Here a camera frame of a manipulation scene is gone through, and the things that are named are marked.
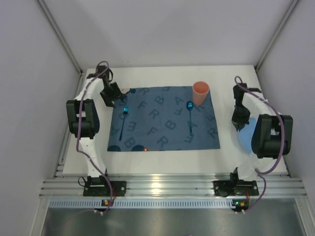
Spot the blue plastic plate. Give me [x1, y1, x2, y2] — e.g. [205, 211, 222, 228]
[238, 118, 256, 154]

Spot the blue lettered cloth placemat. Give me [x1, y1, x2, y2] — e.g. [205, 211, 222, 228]
[107, 87, 220, 152]

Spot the pink plastic cup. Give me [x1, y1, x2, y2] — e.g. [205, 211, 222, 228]
[192, 81, 210, 106]

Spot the blue plastic spoon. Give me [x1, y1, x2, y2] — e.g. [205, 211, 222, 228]
[186, 101, 193, 136]

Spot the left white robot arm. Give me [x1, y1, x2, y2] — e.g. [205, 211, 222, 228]
[66, 61, 126, 179]

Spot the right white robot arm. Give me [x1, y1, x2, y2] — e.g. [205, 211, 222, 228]
[231, 83, 293, 181]

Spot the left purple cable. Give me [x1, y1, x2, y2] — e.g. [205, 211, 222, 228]
[75, 61, 116, 217]

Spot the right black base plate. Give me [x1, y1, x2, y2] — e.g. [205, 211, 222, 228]
[213, 180, 259, 197]

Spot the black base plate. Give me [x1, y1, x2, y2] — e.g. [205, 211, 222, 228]
[83, 181, 127, 197]
[213, 180, 259, 197]

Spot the aluminium front rail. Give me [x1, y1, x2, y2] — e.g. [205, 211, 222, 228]
[39, 175, 307, 199]

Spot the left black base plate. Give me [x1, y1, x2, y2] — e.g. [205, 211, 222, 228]
[83, 181, 127, 197]

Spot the slotted white cable duct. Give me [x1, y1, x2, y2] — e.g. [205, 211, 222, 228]
[49, 199, 247, 209]

